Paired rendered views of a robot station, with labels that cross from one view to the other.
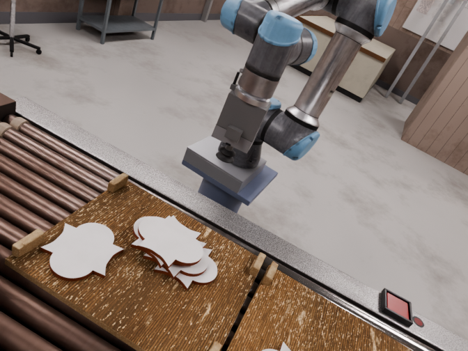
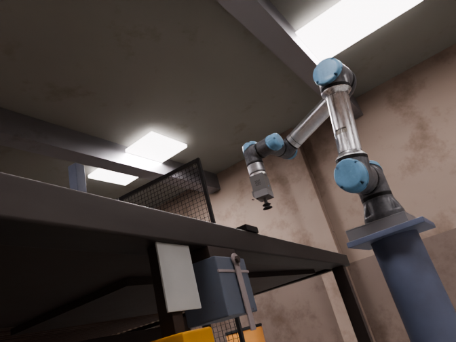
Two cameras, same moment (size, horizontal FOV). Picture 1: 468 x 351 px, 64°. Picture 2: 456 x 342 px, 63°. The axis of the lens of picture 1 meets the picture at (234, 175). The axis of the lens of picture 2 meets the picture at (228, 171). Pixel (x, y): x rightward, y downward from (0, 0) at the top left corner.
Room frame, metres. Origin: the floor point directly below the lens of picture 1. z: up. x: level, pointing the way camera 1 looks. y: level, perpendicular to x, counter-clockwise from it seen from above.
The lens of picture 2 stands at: (1.04, -1.50, 0.68)
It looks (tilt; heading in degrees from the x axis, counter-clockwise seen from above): 23 degrees up; 106
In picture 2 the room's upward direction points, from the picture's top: 16 degrees counter-clockwise
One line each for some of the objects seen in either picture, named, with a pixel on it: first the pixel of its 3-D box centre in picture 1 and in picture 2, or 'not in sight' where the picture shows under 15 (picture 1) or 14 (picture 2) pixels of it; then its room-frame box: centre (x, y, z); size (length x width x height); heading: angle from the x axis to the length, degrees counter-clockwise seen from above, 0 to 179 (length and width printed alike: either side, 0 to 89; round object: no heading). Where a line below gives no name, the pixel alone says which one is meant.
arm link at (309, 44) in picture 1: (287, 42); (271, 145); (0.84, 0.01, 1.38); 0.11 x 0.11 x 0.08; 69
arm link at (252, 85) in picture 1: (256, 82); (256, 170); (0.74, 0.04, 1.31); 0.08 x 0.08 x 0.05
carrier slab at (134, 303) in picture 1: (153, 262); not in sight; (0.55, 0.08, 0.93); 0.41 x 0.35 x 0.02; 81
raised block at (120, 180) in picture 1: (118, 182); not in sight; (0.71, 0.25, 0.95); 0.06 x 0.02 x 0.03; 171
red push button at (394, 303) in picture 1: (396, 307); not in sight; (0.75, -0.52, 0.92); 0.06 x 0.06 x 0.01; 82
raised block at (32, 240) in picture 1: (28, 243); not in sight; (0.45, 0.29, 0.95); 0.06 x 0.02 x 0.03; 171
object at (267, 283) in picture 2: not in sight; (196, 295); (0.35, -0.04, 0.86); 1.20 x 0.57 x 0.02; 76
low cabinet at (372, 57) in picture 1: (340, 54); not in sight; (7.41, -0.87, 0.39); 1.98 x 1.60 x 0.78; 166
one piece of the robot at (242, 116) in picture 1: (240, 118); (259, 186); (0.72, 0.04, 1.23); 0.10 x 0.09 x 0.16; 177
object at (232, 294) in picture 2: not in sight; (220, 292); (0.73, -0.72, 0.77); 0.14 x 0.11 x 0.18; 82
